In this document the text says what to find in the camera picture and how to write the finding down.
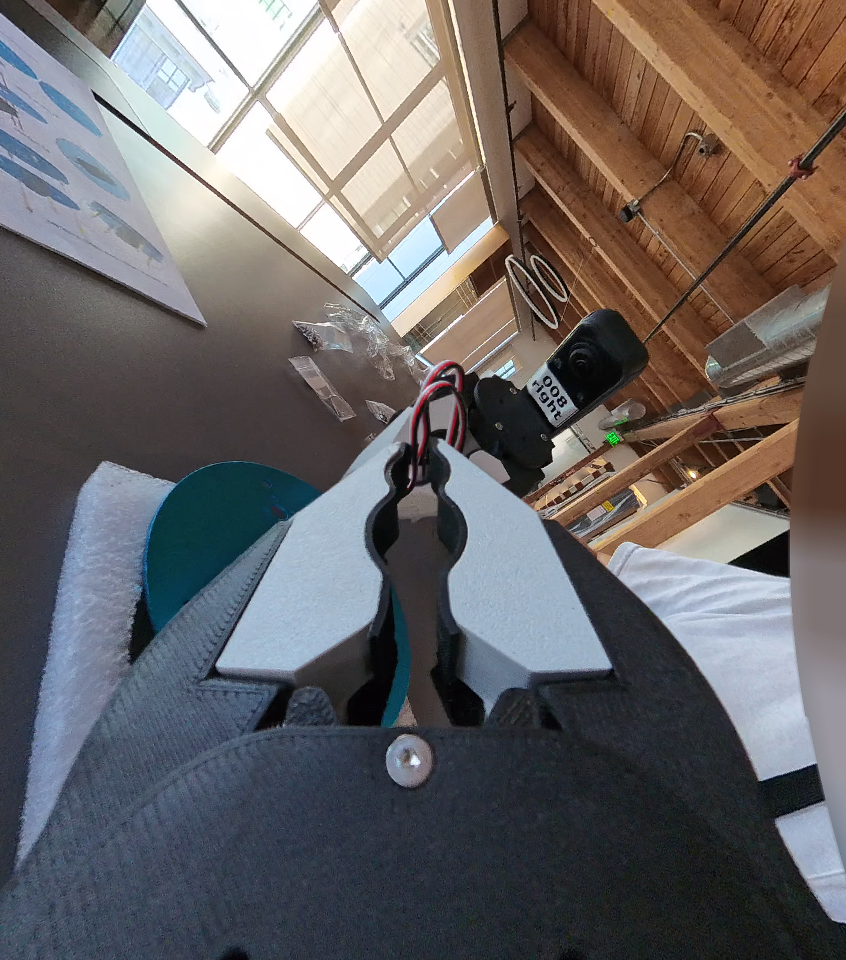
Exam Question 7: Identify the metal conduit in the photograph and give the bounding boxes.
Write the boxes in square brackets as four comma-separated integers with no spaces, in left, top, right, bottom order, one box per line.
[618,131,720,224]

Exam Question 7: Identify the white foam sheet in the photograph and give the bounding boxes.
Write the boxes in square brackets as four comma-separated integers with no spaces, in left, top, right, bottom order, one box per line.
[14,461,176,875]

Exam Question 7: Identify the blue round metal plate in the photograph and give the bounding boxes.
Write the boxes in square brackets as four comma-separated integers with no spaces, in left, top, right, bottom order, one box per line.
[144,461,412,729]

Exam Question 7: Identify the person's right forearm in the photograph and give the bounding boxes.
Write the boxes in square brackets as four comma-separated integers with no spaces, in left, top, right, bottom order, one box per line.
[569,525,615,562]

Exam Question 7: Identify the silver air duct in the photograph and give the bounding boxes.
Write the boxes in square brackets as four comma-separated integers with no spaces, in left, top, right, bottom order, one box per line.
[704,285,832,387]

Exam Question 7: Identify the red white black servo cable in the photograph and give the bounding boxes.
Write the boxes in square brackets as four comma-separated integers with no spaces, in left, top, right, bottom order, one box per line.
[408,361,467,492]

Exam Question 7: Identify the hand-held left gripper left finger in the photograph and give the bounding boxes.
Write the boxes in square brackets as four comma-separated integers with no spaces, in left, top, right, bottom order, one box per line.
[215,442,409,725]

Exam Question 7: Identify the dark grey desk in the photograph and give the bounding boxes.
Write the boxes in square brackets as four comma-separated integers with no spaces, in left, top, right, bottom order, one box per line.
[0,0,469,946]

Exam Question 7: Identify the flat clear plastic bag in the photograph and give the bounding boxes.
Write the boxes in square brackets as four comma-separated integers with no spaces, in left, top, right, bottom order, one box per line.
[288,354,356,420]

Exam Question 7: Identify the white ring ceiling lamp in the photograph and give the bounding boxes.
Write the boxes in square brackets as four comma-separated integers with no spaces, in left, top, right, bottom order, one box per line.
[530,255,571,305]
[505,255,562,329]

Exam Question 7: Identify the large window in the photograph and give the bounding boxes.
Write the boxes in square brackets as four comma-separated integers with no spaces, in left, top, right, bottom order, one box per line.
[111,0,514,301]

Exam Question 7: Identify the black lanyard strap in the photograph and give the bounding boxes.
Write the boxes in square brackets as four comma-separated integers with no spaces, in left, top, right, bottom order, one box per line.
[756,768,829,816]

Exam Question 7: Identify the folded printed instruction sheet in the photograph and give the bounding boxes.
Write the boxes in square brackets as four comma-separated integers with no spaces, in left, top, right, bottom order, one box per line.
[0,0,208,327]

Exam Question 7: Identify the person in white shirt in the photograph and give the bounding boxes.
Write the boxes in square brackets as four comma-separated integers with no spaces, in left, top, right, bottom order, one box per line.
[606,541,846,927]

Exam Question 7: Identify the crumpled clear plastic bag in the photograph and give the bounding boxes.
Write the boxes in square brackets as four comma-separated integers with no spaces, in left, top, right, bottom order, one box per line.
[324,302,431,384]

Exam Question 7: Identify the black ceiling pipe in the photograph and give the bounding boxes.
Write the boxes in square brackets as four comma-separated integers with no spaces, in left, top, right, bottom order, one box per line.
[644,63,846,342]

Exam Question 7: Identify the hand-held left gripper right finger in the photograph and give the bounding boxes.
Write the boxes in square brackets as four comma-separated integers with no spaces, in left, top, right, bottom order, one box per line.
[434,440,613,725]

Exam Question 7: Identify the clear bag with dark screws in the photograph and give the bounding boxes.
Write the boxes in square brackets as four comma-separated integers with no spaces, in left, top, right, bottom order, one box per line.
[291,321,352,354]

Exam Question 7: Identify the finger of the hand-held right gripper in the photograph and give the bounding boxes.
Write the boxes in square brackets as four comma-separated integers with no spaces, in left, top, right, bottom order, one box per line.
[468,442,532,498]
[351,408,424,472]

